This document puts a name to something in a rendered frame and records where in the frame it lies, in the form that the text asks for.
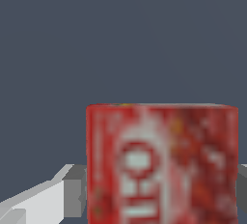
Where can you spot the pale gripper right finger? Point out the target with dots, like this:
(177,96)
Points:
(241,189)

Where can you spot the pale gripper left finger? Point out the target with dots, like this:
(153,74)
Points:
(48,199)

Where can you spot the red printed box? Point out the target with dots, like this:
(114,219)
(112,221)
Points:
(160,166)

